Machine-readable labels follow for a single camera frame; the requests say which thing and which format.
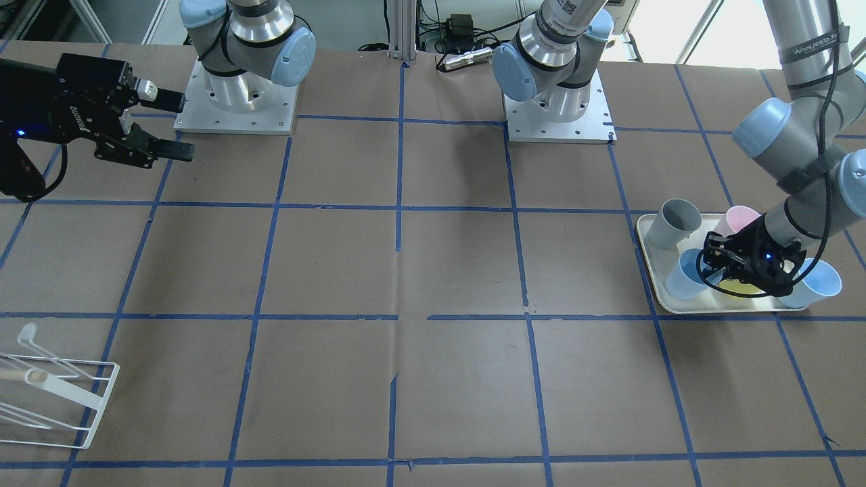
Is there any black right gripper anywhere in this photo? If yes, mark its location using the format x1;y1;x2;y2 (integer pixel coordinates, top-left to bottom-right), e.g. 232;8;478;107
1;53;196;202

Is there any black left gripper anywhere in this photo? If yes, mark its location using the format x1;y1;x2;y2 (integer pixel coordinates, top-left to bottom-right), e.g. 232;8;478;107
702;220;806;297

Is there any light blue plastic cup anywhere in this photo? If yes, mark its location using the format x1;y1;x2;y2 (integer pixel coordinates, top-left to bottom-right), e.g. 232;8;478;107
664;248;710;301

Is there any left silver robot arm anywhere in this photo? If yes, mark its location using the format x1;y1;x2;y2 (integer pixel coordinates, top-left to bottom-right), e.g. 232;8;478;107
493;1;865;297

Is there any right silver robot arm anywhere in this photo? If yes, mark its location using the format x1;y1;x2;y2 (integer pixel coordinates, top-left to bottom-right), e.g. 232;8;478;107
1;1;317;203

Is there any yellow plastic cup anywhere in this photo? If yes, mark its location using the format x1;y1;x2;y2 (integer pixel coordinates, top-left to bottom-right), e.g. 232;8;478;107
718;279;764;295

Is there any pink plastic cup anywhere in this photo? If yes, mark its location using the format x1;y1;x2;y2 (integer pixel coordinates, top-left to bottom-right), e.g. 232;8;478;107
712;206;761;237

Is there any grey plastic cup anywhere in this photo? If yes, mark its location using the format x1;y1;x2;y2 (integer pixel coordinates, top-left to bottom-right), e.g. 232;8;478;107
647;198;702;249

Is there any cream plastic tray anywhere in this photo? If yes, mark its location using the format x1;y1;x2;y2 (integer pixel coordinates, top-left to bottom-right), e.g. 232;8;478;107
636;213;808;315

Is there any silver metal cylinder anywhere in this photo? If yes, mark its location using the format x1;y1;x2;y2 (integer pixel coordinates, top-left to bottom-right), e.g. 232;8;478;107
436;47;494;73

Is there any black power adapter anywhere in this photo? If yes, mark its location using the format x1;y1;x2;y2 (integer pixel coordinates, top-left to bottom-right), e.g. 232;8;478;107
445;14;474;38

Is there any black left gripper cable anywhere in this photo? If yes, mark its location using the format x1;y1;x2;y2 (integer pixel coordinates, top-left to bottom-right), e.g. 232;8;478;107
697;0;846;298

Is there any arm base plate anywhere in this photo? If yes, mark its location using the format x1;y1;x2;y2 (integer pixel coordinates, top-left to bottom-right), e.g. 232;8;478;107
502;71;618;144
174;62;298;135

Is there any aluminium frame post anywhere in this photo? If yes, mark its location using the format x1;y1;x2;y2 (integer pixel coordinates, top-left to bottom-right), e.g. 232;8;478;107
387;0;418;64

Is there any white wire cup rack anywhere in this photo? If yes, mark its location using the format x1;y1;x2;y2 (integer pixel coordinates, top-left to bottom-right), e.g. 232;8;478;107
2;323;121;450

